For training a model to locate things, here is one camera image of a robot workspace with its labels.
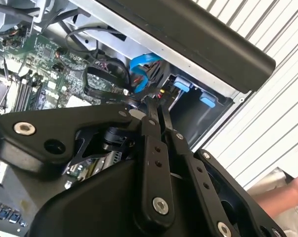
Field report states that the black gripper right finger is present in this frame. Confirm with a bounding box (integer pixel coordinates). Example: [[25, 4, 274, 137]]
[[157, 105, 288, 237]]

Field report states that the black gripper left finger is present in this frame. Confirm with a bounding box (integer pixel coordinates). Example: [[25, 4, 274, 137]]
[[0, 96, 175, 230]]

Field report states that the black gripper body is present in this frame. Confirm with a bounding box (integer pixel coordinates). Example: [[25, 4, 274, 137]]
[[27, 158, 238, 237]]

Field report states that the black power wire bundle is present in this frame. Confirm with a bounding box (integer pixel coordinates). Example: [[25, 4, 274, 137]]
[[83, 59, 169, 106]]

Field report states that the person's bare hand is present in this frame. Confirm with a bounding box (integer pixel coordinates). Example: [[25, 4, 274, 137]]
[[258, 172, 298, 219]]

